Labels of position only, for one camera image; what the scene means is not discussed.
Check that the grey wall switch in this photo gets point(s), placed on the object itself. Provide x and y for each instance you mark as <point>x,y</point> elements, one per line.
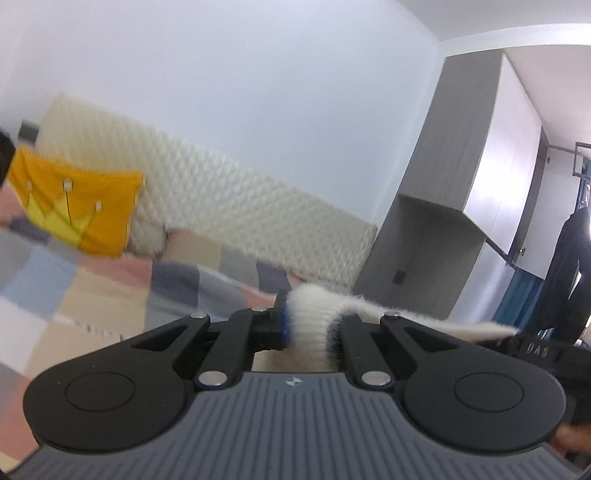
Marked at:
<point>28,130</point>

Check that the cream quilted headboard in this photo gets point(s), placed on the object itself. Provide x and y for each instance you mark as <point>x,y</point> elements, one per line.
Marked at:
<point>221,184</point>

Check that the blue curtain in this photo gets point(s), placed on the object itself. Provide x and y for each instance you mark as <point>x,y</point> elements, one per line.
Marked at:
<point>519,300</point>

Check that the yellow crown print pillow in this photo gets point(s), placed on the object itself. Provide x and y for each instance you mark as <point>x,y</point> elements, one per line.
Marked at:
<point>78,203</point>

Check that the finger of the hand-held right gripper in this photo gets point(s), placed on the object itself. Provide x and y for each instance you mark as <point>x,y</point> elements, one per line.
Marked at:
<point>496,346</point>

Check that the person's right hand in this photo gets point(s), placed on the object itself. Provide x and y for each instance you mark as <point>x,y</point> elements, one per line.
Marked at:
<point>577,436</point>

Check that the dark wall socket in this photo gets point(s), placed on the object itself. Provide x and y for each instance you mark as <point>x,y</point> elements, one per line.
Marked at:
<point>399,276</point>

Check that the patchwork checked bed cover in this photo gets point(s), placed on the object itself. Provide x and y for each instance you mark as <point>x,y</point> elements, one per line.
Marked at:
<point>69,286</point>

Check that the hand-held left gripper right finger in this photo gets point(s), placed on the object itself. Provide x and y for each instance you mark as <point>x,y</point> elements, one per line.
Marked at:
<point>353,339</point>

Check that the black hanging jacket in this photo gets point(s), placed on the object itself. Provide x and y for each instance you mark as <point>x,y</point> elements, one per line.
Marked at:
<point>565,277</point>

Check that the white navy striped sweater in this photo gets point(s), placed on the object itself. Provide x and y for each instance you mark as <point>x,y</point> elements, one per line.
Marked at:
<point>314,314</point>

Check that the grey white wardrobe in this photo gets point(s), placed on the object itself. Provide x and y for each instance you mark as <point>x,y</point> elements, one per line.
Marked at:
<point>461,161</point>

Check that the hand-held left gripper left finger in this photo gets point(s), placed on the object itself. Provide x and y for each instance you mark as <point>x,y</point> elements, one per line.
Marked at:
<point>282,323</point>

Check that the black bedside object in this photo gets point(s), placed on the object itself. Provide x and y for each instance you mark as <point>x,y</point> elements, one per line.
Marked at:
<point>5,159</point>

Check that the metal clothes rail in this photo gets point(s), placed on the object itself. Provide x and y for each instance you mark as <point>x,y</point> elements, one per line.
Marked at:
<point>577,159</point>

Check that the cream pillow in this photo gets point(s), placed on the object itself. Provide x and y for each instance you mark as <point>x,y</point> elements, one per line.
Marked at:
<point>147,237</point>

